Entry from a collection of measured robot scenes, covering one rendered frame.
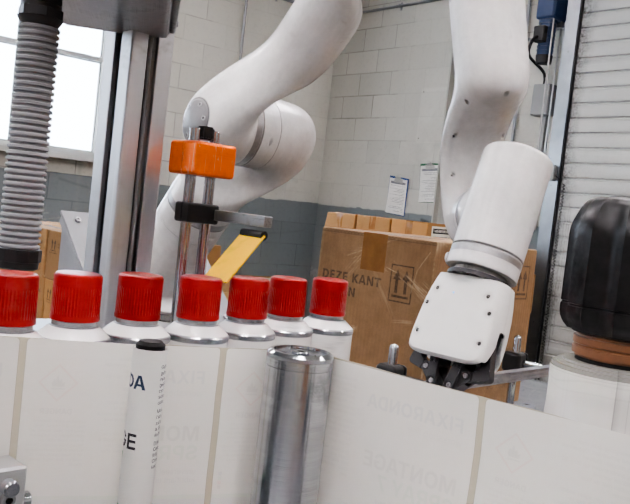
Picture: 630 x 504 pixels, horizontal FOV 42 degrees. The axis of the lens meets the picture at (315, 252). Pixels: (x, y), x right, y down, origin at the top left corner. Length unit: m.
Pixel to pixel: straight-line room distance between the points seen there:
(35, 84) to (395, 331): 0.77
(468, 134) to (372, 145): 6.20
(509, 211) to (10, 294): 0.58
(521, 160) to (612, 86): 4.76
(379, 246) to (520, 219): 0.40
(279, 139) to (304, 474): 0.91
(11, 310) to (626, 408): 0.39
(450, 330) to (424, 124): 5.94
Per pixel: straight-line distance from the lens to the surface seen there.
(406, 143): 6.93
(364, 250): 1.31
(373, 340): 1.30
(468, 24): 1.01
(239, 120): 1.25
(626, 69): 5.67
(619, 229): 0.55
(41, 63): 0.66
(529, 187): 0.96
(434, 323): 0.93
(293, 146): 1.33
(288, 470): 0.46
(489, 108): 1.00
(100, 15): 0.72
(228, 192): 1.37
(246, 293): 0.66
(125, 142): 0.74
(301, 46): 1.22
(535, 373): 1.18
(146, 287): 0.60
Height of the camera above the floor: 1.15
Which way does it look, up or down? 3 degrees down
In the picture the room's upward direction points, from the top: 6 degrees clockwise
